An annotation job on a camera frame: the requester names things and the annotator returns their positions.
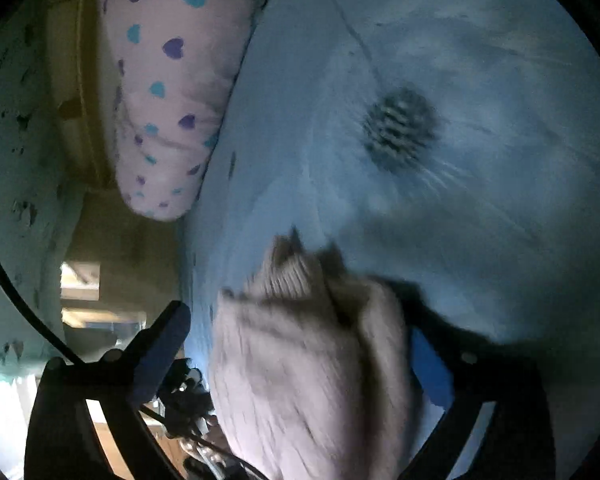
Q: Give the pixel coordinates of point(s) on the pink heart-patterned pillow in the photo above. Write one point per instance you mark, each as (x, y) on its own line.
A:
(175, 85)

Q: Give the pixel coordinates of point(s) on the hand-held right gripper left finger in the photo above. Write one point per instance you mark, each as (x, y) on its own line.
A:
(160, 355)

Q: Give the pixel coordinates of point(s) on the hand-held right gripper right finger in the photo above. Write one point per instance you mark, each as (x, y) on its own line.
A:
(430, 370)

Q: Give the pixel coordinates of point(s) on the pink knitted cardigan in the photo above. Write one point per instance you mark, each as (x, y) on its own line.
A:
(305, 370)

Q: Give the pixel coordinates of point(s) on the cartoon-print bed curtain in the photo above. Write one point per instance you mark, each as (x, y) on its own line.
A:
(10, 185)

